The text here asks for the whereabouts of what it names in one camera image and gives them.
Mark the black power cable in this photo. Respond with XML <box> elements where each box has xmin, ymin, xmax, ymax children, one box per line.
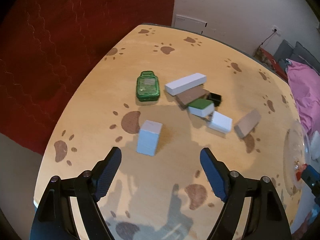
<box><xmin>259</xmin><ymin>29</ymin><xmax>278</xmax><ymax>48</ymax></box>

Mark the green bottle-shaped tin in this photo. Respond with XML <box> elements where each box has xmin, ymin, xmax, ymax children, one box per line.
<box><xmin>136</xmin><ymin>70</ymin><xmax>160</xmax><ymax>102</ymax></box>

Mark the white crumpled tissue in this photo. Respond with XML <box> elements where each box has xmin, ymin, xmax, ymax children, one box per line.
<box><xmin>310</xmin><ymin>131</ymin><xmax>320</xmax><ymax>160</ymax></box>

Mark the clear glass bowl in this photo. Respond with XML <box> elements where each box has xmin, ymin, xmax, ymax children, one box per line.
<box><xmin>283</xmin><ymin>120</ymin><xmax>311</xmax><ymax>196</ymax></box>

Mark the light blue upright block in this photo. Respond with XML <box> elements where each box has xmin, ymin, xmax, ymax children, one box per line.
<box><xmin>136</xmin><ymin>120</ymin><xmax>163</xmax><ymax>156</ymax></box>

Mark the red curtain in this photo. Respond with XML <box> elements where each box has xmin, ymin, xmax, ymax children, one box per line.
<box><xmin>1</xmin><ymin>0</ymin><xmax>175</xmax><ymax>154</ymax></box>

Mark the white wall panel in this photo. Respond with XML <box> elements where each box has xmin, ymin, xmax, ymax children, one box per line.
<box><xmin>174</xmin><ymin>15</ymin><xmax>207</xmax><ymax>34</ymax></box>

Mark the tan flat block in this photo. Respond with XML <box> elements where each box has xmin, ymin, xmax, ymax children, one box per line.
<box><xmin>234</xmin><ymin>109</ymin><xmax>261</xmax><ymax>139</ymax></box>

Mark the green-topped white block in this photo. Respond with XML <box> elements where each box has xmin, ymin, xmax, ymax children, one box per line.
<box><xmin>188</xmin><ymin>99</ymin><xmax>215</xmax><ymax>118</ymax></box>

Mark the small black block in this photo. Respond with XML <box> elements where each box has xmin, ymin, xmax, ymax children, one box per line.
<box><xmin>207</xmin><ymin>92</ymin><xmax>222</xmax><ymax>107</ymax></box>

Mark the pink cloth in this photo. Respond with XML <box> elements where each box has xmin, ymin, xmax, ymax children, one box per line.
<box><xmin>287</xmin><ymin>60</ymin><xmax>319</xmax><ymax>135</ymax></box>

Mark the long white block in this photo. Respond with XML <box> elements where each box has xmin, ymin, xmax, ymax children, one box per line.
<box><xmin>165</xmin><ymin>73</ymin><xmax>207</xmax><ymax>96</ymax></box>

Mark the brown block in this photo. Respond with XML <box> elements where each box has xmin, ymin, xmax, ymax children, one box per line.
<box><xmin>175</xmin><ymin>86</ymin><xmax>209</xmax><ymax>109</ymax></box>

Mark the wall power socket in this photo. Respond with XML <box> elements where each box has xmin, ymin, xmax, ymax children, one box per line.
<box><xmin>272</xmin><ymin>25</ymin><xmax>281</xmax><ymax>36</ymax></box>

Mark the grey sofa cushion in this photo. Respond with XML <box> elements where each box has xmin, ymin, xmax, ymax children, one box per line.
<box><xmin>273</xmin><ymin>40</ymin><xmax>319</xmax><ymax>74</ymax></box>

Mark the red patterned bag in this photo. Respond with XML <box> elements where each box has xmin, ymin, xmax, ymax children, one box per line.
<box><xmin>254</xmin><ymin>47</ymin><xmax>288</xmax><ymax>82</ymax></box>

